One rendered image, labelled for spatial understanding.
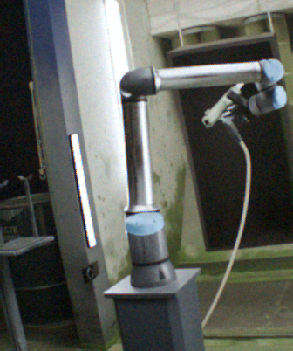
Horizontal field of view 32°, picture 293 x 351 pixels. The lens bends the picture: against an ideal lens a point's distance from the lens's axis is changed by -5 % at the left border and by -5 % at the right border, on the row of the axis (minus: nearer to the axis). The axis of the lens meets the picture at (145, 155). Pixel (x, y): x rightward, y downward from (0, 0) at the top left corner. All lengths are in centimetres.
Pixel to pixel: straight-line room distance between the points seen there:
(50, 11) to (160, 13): 145
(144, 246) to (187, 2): 252
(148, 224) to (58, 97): 112
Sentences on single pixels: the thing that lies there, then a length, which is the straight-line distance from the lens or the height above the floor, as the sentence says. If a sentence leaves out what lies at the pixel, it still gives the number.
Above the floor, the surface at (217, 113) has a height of 127.
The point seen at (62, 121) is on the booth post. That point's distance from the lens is 286.
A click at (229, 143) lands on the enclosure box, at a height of 108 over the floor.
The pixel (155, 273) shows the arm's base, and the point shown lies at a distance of 203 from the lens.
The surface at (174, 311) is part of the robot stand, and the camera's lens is 200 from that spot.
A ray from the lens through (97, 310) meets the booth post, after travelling 302.
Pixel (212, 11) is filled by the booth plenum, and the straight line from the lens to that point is 406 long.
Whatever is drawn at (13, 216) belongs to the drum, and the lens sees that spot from 350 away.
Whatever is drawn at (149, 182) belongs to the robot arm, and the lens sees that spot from 219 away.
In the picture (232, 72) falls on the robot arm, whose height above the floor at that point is 142.
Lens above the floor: 125
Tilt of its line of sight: 3 degrees down
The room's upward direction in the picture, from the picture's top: 9 degrees counter-clockwise
